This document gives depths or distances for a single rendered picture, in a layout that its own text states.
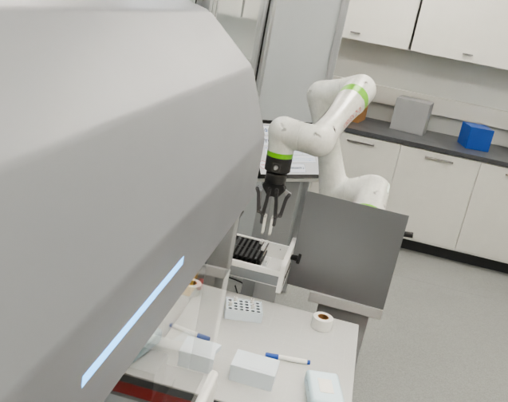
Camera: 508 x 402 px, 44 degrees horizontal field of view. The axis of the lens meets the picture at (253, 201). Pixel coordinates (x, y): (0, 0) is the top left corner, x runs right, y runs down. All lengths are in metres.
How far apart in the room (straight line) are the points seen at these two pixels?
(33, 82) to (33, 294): 0.20
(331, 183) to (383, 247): 0.38
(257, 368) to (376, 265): 0.74
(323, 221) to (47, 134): 1.82
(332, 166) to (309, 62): 1.28
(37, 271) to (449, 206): 4.78
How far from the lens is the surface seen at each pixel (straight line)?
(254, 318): 2.10
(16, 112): 0.55
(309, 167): 3.15
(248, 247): 2.31
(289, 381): 1.87
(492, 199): 5.20
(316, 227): 2.32
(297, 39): 3.71
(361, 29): 5.30
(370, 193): 2.46
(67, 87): 0.64
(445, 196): 5.16
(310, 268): 2.38
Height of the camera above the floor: 1.79
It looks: 19 degrees down
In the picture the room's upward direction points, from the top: 11 degrees clockwise
